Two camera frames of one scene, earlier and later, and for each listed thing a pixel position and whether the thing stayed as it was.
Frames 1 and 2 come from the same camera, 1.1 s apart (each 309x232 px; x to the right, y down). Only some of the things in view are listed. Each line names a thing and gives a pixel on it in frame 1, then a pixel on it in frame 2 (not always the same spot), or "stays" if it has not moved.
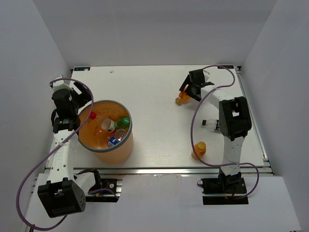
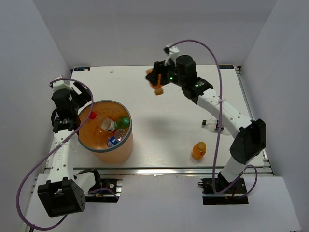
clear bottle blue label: [119, 134] stays
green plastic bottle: [122, 122] stays
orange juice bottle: [183, 97] -> [158, 88]
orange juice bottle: [200, 149] stays
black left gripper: [85, 96] stays
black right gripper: [187, 81] -> [153, 76]
